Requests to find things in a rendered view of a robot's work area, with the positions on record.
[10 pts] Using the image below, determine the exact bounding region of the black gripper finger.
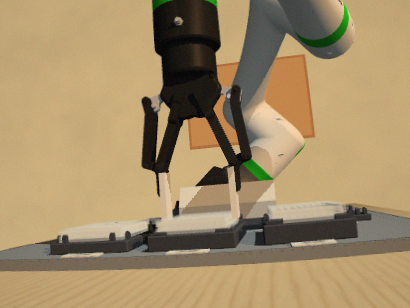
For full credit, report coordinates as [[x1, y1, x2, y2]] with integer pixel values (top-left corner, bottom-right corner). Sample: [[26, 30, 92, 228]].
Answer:
[[141, 90, 185, 219], [193, 85, 252, 218]]

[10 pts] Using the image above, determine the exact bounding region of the beige button panel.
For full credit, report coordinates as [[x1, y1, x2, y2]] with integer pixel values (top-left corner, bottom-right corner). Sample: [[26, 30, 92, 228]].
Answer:
[[173, 180, 277, 219]]

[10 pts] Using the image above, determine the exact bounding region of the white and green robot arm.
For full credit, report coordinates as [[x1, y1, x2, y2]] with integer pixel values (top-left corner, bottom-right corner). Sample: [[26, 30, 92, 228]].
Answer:
[[152, 0, 355, 183]]

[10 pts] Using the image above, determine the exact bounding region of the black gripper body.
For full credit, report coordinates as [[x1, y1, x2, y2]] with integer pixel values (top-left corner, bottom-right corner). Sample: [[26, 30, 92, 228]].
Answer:
[[160, 44, 222, 120]]

